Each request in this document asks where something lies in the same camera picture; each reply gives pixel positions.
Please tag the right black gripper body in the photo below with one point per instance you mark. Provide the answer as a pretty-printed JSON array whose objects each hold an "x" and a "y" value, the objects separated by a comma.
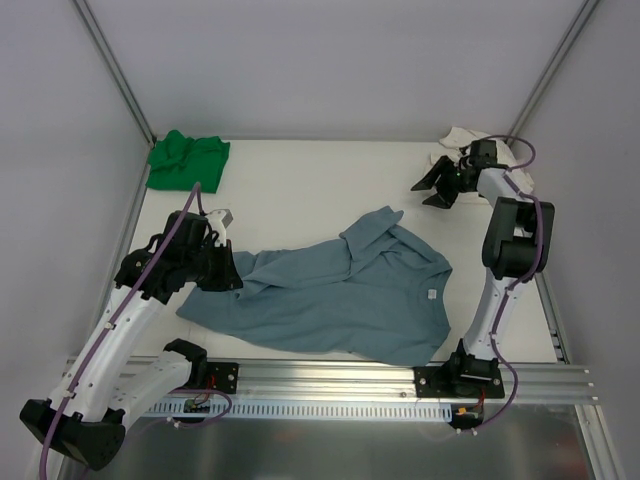
[{"x": 455, "y": 176}]

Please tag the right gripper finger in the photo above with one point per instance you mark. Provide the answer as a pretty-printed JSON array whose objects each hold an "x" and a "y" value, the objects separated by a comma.
[
  {"x": 442, "y": 198},
  {"x": 429, "y": 180}
]

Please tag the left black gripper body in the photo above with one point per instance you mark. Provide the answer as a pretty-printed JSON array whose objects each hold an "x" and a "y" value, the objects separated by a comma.
[{"x": 223, "y": 270}]

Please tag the blue-grey t-shirt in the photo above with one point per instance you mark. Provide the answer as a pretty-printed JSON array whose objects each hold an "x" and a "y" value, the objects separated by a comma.
[{"x": 375, "y": 291}]

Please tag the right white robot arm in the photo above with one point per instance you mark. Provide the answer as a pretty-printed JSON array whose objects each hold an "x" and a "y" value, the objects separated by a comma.
[{"x": 515, "y": 248}]

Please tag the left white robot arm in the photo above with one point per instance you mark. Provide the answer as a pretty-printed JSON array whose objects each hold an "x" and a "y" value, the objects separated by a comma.
[{"x": 86, "y": 417}]

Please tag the cream white t-shirt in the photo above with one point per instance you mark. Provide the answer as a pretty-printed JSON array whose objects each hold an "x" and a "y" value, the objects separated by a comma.
[{"x": 451, "y": 146}]

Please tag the green folded t-shirt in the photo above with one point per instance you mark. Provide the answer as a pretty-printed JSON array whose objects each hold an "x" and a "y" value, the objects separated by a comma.
[{"x": 178, "y": 162}]

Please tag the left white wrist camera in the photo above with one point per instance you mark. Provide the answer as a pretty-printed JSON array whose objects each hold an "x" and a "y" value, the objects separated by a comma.
[{"x": 217, "y": 222}]

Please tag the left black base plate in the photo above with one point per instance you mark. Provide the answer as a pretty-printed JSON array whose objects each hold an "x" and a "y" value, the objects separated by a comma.
[{"x": 222, "y": 376}]

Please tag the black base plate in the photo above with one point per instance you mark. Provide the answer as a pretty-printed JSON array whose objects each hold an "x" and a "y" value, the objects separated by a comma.
[
  {"x": 222, "y": 376},
  {"x": 445, "y": 381}
]

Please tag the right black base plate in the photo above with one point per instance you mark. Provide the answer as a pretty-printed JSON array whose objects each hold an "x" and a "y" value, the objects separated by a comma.
[{"x": 445, "y": 381}]

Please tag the left aluminium frame post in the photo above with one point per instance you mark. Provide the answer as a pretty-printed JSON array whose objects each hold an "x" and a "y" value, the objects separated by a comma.
[{"x": 102, "y": 45}]

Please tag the aluminium frame post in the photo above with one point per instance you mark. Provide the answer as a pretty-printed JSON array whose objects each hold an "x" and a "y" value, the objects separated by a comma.
[
  {"x": 569, "y": 39},
  {"x": 102, "y": 45}
]

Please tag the aluminium mounting rail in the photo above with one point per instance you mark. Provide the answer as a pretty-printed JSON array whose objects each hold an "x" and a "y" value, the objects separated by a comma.
[{"x": 333, "y": 380}]

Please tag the right aluminium frame post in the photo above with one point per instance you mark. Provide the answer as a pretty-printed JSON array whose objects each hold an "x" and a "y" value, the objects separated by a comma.
[{"x": 569, "y": 39}]

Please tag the white slotted cable duct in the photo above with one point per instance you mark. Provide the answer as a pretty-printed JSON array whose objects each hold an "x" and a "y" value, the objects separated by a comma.
[{"x": 405, "y": 411}]

